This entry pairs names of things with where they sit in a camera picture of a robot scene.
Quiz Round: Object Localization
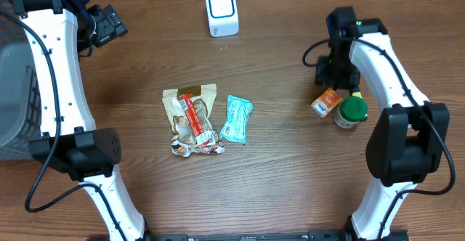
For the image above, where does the orange snack packet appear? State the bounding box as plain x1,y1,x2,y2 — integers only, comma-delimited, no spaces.
311,88,343,118

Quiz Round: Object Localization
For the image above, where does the yellow highlighter marker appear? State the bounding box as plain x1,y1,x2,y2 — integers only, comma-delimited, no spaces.
349,86,368,121

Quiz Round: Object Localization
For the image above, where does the green lid jar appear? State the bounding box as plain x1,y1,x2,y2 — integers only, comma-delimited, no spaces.
333,96,368,129

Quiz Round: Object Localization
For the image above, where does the mint green tissue packet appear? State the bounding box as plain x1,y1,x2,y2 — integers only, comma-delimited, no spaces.
219,95,254,144

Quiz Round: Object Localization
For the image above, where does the beige dog treat bag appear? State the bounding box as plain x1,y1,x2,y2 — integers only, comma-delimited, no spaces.
162,83,225,158

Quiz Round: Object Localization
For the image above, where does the red snack stick packet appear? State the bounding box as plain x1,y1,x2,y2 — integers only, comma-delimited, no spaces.
178,94,216,149

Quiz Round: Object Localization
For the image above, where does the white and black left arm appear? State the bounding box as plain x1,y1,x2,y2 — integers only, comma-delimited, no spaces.
8,0,150,240

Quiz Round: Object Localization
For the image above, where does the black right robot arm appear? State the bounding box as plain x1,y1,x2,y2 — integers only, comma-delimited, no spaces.
308,7,456,240

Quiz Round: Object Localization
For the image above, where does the white barcode scanner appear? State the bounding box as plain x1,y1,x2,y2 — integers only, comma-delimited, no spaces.
205,0,239,38

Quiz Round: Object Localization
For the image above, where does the dark grey plastic basket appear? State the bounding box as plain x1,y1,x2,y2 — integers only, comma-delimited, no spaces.
1,17,41,160

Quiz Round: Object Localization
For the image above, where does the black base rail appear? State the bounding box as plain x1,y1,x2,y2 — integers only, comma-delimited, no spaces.
152,229,411,241

